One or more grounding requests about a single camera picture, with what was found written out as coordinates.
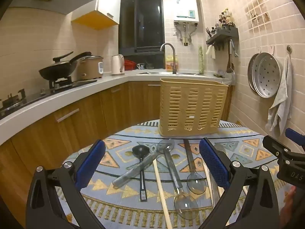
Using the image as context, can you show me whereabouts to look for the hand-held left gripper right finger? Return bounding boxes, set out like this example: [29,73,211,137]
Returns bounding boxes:
[198,137,280,229]

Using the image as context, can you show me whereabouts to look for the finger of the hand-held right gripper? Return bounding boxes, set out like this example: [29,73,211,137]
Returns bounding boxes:
[262,135,291,158]
[285,128,305,148]

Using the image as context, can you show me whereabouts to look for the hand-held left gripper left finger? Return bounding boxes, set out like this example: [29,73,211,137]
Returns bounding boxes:
[25,139,106,229]

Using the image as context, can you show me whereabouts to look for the pale wooden chopstick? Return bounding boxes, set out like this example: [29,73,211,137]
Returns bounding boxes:
[153,159,172,229]
[202,162,215,208]

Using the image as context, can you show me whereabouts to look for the clear spoon with grey handle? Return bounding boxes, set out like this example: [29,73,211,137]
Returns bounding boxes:
[183,139,206,195]
[157,139,199,220]

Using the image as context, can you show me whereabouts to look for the grey metal utensil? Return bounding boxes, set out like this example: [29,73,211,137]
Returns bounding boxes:
[112,144,159,188]

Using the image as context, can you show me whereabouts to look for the black ladle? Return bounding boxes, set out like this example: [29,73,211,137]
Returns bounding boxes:
[132,145,150,201]

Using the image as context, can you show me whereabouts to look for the beige plastic utensil basket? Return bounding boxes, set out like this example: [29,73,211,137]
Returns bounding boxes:
[158,77,229,138]

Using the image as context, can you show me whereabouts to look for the hanging kitchen utensils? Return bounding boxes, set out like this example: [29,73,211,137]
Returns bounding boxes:
[226,39,239,75]

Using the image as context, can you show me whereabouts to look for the person's right hand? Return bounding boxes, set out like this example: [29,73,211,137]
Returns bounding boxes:
[280,185,299,227]

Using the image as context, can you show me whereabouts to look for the grey hanging towel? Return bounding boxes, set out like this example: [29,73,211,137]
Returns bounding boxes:
[265,55,293,131]

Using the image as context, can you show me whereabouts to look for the patterned blue tablecloth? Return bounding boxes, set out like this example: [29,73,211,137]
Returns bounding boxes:
[55,119,284,229]

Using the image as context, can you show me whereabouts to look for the steel steamer tray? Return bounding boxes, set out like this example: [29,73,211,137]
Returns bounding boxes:
[252,52,282,98]
[247,53,259,92]

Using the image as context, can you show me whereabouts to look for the white kitchen countertop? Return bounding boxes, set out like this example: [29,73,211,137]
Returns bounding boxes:
[0,72,235,146]

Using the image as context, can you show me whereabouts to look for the black gas stove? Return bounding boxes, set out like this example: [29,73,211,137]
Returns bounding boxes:
[0,75,98,120]

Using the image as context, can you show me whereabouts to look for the beige rice cooker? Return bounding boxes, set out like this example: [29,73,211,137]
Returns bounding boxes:
[77,55,104,80]

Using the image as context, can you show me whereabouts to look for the black wok with lid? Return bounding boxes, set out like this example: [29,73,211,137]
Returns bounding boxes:
[39,51,92,81]

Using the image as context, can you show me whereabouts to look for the white electric kettle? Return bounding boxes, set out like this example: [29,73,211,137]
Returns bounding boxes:
[111,54,125,76]

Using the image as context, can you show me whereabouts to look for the green loofah sponge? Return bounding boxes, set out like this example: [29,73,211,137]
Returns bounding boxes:
[198,45,205,74]

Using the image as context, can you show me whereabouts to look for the red plastic basket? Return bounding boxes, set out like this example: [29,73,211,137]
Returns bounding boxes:
[124,60,137,71]

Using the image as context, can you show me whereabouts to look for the steel sink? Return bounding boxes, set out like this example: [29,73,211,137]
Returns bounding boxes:
[136,71,208,77]

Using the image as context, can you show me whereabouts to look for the steel faucet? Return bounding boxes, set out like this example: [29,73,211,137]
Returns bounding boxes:
[160,43,177,74]

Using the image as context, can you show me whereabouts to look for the white hanging cloth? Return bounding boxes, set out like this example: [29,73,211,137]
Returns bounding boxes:
[206,45,216,59]

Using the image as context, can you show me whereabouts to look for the water heater pipes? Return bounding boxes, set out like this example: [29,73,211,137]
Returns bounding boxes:
[173,23,199,46]

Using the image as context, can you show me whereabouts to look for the row of seasoning bottles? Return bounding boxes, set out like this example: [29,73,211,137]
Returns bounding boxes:
[217,8,236,29]

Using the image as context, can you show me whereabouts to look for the dark window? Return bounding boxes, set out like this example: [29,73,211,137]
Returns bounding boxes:
[118,0,165,53]

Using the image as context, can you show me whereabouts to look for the white water heater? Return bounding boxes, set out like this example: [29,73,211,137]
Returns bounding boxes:
[170,0,200,25]

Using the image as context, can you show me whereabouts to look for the black wall rack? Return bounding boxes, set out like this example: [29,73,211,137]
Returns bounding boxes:
[206,27,239,51]

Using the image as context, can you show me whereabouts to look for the white wall cabinet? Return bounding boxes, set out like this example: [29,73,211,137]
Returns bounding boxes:
[71,0,122,31]

